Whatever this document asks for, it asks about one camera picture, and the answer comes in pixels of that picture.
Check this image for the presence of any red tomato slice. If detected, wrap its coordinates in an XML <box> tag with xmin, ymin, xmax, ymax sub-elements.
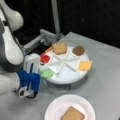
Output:
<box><xmin>40</xmin><ymin>54</ymin><xmax>50</xmax><ymax>63</ymax></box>

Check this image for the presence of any yellow cheese slice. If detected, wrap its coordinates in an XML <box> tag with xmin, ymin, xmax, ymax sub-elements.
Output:
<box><xmin>77</xmin><ymin>61</ymin><xmax>92</xmax><ymax>70</ymax></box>

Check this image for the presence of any white paper plate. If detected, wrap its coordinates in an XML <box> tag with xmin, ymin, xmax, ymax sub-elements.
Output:
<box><xmin>44</xmin><ymin>94</ymin><xmax>96</xmax><ymax>120</ymax></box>

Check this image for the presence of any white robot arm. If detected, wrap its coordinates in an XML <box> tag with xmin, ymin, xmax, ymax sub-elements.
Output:
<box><xmin>0</xmin><ymin>0</ymin><xmax>41</xmax><ymax>99</ymax></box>

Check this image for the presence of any white sectioned round tray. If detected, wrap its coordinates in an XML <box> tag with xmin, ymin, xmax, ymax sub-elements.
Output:
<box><xmin>39</xmin><ymin>47</ymin><xmax>90</xmax><ymax>84</ymax></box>

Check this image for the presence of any brown meat patty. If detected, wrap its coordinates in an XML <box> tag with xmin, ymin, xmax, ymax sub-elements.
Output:
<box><xmin>72</xmin><ymin>46</ymin><xmax>85</xmax><ymax>56</ymax></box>

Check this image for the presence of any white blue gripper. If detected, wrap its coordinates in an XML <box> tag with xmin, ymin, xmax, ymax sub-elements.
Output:
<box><xmin>17</xmin><ymin>53</ymin><xmax>41</xmax><ymax>99</ymax></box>

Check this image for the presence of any brown toast slice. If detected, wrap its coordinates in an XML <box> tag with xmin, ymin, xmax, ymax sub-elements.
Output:
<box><xmin>61</xmin><ymin>106</ymin><xmax>85</xmax><ymax>120</ymax></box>
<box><xmin>52</xmin><ymin>42</ymin><xmax>67</xmax><ymax>55</ymax></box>

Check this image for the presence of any green lettuce leaf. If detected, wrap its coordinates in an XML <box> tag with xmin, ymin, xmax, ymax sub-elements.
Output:
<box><xmin>39</xmin><ymin>69</ymin><xmax>54</xmax><ymax>78</ymax></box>

